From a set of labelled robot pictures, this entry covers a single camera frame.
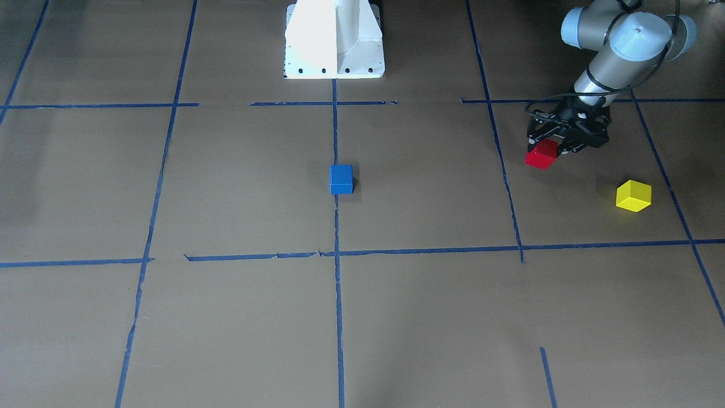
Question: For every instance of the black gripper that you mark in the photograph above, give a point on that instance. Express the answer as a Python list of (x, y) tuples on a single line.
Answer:
[(571, 115)]

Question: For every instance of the red wooden cube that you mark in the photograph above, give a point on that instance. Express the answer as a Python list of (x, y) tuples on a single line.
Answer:
[(542, 154)]

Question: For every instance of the blue wooden cube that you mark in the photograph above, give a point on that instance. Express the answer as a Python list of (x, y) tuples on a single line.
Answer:
[(341, 179)]

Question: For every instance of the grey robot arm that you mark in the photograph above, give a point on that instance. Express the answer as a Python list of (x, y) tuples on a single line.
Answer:
[(626, 42)]

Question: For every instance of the yellow wooden cube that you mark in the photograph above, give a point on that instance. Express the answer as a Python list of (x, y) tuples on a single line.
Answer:
[(634, 196)]

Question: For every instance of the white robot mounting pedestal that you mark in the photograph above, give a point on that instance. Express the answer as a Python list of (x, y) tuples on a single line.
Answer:
[(333, 40)]

